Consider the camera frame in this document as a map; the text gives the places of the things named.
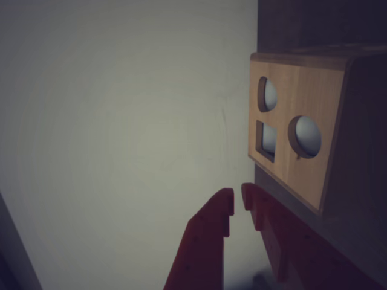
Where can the wooden shape sorter box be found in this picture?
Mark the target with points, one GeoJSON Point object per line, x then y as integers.
{"type": "Point", "coordinates": [308, 96]}

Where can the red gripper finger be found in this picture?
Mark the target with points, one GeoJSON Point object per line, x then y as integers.
{"type": "Point", "coordinates": [205, 241]}
{"type": "Point", "coordinates": [302, 256]}

